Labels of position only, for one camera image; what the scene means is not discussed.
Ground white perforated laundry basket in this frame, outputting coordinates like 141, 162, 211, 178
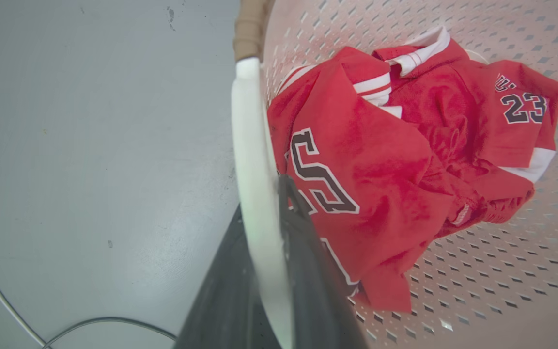
231, 0, 558, 349

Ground grey floor cable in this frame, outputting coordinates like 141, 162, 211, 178
42, 317, 178, 349

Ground red number 23 jersey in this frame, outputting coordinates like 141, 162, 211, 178
267, 26, 558, 313

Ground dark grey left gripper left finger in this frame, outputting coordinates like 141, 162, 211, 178
174, 206, 281, 349

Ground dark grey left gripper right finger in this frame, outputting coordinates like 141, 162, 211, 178
278, 174, 370, 349

